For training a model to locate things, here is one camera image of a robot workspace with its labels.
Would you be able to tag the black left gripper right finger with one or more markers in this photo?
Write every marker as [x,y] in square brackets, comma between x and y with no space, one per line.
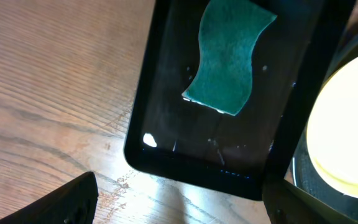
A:
[287,204]

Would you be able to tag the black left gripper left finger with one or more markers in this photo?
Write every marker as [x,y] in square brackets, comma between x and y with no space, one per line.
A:
[73,203]

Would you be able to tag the black rectangular tray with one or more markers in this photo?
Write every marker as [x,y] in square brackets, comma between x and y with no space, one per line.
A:
[173,137]

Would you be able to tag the green yellow sponge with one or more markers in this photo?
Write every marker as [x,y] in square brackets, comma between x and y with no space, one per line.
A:
[228,33]

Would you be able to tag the black round tray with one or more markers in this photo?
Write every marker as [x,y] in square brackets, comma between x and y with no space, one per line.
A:
[305,175]

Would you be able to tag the yellow plate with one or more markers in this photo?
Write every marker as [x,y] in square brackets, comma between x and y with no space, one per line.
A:
[332,130]

